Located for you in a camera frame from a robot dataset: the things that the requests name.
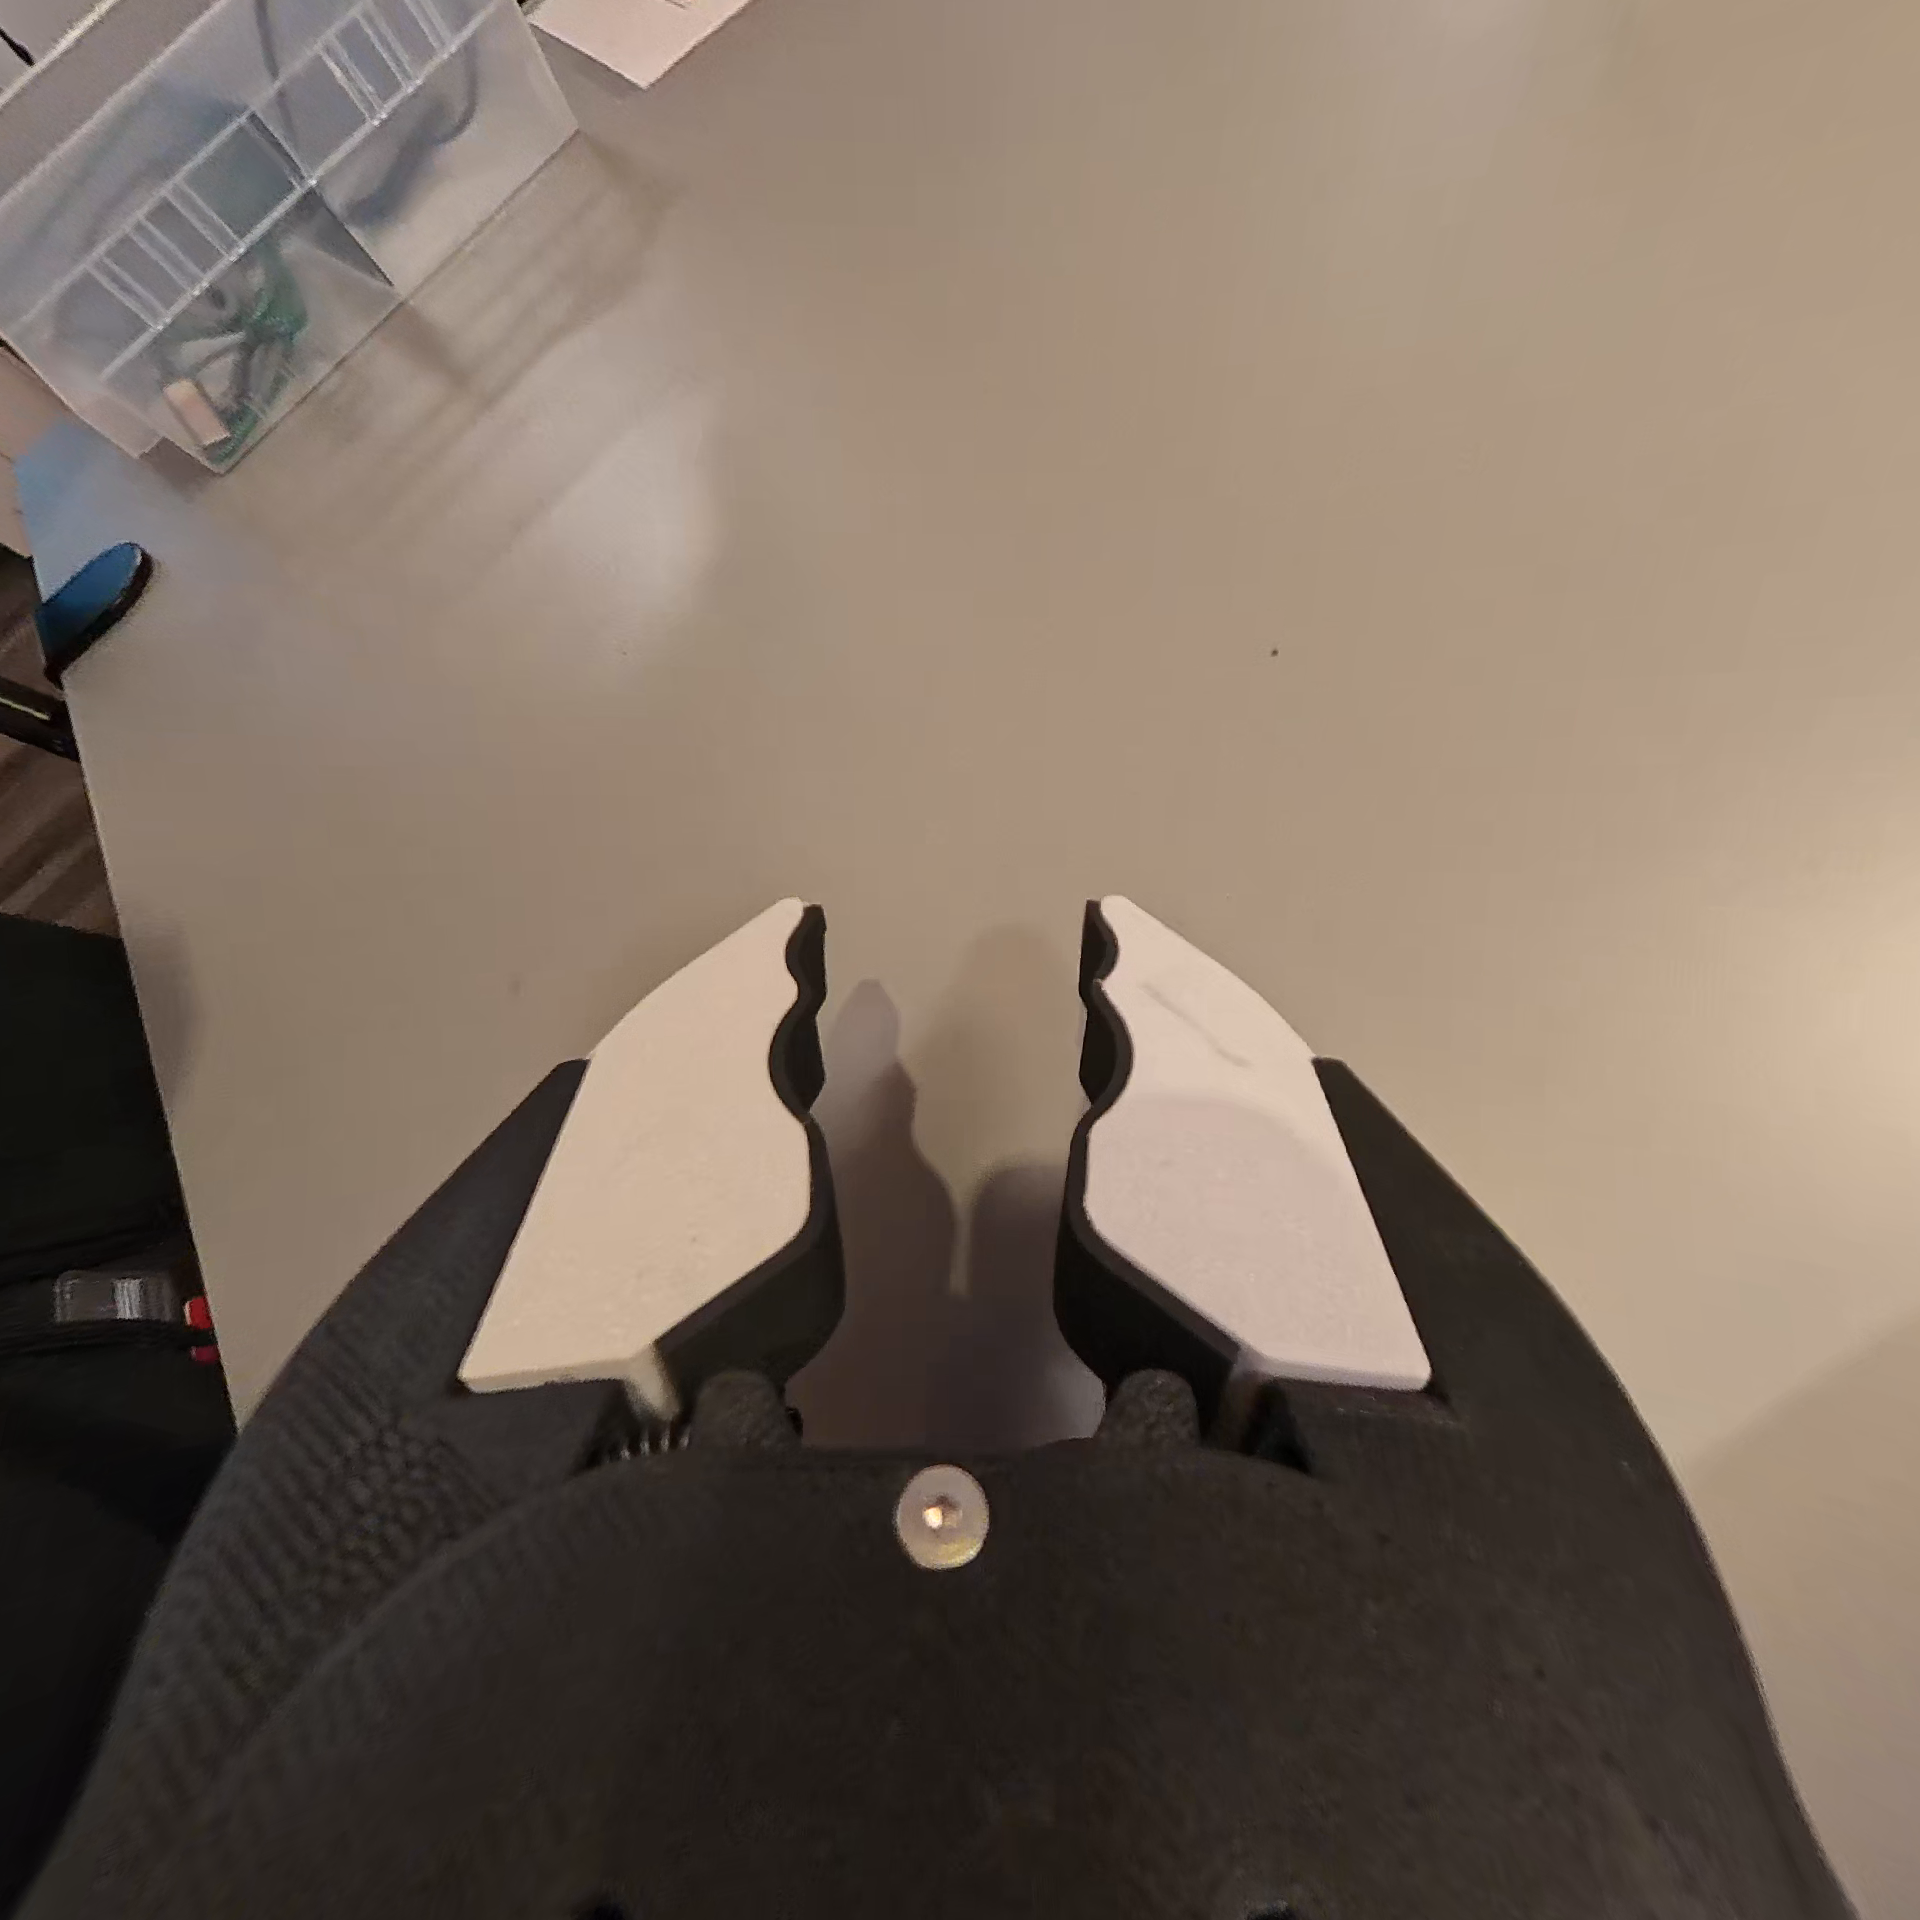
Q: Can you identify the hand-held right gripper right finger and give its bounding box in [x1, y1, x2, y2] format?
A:
[1054, 897, 1434, 1420]

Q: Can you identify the clear plastic organizer box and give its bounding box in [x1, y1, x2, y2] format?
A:
[0, 0, 582, 475]

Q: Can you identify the paper sheet with red label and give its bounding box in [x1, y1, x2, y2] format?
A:
[532, 0, 747, 86]

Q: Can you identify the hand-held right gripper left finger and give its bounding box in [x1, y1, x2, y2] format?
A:
[456, 897, 847, 1420]

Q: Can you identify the blue office chair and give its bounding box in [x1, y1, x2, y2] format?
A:
[0, 540, 156, 763]

